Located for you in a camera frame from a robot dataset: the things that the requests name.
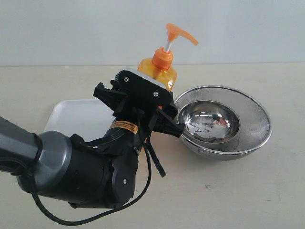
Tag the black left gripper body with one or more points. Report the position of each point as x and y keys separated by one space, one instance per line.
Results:
x=152 y=118

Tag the orange pump soap bottle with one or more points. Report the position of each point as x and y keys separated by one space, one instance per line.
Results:
x=159 y=67

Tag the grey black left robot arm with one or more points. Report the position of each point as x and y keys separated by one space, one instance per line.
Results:
x=95 y=174

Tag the small shiny steel bowl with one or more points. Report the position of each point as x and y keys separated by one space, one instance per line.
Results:
x=209 y=122

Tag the steel mesh colander bowl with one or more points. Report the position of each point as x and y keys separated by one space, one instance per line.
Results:
x=255 y=123

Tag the white rectangular plastic tray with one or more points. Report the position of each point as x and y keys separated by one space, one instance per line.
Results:
x=89 y=118

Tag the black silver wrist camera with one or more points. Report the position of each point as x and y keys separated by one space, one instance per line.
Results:
x=144 y=88

